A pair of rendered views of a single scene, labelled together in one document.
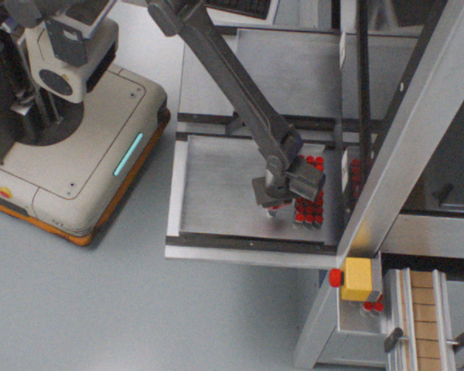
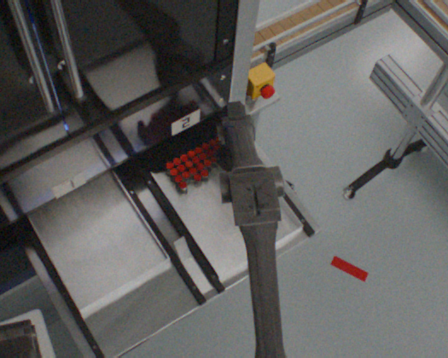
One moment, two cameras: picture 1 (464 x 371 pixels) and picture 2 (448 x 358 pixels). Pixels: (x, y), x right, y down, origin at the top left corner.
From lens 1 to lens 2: 1.34 m
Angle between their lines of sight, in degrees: 47
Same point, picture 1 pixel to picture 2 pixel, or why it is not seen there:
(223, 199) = not seen: hidden behind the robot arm
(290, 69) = (87, 247)
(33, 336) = not seen: outside the picture
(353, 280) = (268, 74)
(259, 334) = not seen: hidden behind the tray
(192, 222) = (282, 228)
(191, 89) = (165, 314)
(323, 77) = (78, 216)
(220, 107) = (165, 279)
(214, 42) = (249, 153)
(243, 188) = (228, 212)
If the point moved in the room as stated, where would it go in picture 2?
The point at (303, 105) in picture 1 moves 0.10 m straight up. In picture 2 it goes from (117, 216) to (113, 200)
